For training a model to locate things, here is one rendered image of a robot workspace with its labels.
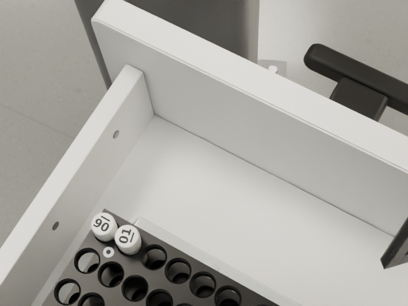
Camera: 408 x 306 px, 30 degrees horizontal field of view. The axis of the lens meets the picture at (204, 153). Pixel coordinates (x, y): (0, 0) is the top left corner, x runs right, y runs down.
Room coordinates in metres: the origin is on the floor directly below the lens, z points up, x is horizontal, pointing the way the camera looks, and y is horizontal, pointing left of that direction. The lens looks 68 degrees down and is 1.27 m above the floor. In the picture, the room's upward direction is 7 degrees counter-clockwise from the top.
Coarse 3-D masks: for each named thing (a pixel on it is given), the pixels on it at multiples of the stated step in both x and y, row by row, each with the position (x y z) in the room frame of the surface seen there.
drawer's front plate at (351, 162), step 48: (144, 48) 0.20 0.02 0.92; (192, 48) 0.20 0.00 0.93; (192, 96) 0.19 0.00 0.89; (240, 96) 0.17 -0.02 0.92; (288, 96) 0.16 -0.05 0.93; (240, 144) 0.17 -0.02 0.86; (288, 144) 0.15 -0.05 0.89; (336, 144) 0.14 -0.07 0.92; (384, 144) 0.13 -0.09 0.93; (336, 192) 0.13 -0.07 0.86; (384, 192) 0.12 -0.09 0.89
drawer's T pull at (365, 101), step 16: (320, 48) 0.20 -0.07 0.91; (320, 64) 0.19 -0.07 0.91; (336, 64) 0.19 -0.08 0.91; (352, 64) 0.19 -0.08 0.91; (336, 80) 0.18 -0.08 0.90; (352, 80) 0.18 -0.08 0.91; (368, 80) 0.18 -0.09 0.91; (384, 80) 0.17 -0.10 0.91; (400, 80) 0.17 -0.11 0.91; (336, 96) 0.17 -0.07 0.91; (352, 96) 0.17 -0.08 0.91; (368, 96) 0.17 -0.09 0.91; (384, 96) 0.17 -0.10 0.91; (400, 96) 0.16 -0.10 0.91; (368, 112) 0.16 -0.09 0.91
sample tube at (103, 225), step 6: (96, 216) 0.12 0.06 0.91; (102, 216) 0.12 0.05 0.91; (108, 216) 0.12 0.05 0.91; (90, 222) 0.12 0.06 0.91; (96, 222) 0.12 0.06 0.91; (102, 222) 0.12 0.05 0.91; (108, 222) 0.12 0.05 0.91; (114, 222) 0.12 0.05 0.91; (96, 228) 0.11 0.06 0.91; (102, 228) 0.11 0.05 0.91; (108, 228) 0.11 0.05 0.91; (114, 228) 0.11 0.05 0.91; (96, 234) 0.11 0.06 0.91; (102, 234) 0.11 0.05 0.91; (108, 234) 0.11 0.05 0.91; (114, 234) 0.11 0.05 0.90; (102, 240) 0.11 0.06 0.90; (108, 240) 0.11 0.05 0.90
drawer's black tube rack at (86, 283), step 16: (80, 256) 0.10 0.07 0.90; (96, 256) 0.11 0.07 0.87; (112, 256) 0.10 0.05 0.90; (160, 256) 0.11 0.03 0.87; (64, 272) 0.10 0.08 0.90; (80, 272) 0.10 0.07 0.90; (96, 272) 0.09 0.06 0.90; (112, 272) 0.10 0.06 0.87; (128, 272) 0.09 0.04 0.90; (176, 272) 0.10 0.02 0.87; (80, 288) 0.09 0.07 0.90; (96, 288) 0.09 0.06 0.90; (112, 288) 0.09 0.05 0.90; (128, 288) 0.09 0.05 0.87; (144, 288) 0.09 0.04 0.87; (160, 288) 0.08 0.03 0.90; (192, 288) 0.09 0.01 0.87; (208, 288) 0.09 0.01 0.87; (48, 304) 0.08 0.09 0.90; (64, 304) 0.08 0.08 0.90; (80, 304) 0.08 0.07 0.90; (96, 304) 0.08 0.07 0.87; (112, 304) 0.08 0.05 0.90; (128, 304) 0.08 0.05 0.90; (144, 304) 0.08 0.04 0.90; (160, 304) 0.08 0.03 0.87; (176, 304) 0.07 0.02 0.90; (192, 304) 0.07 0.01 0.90; (224, 304) 0.08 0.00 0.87
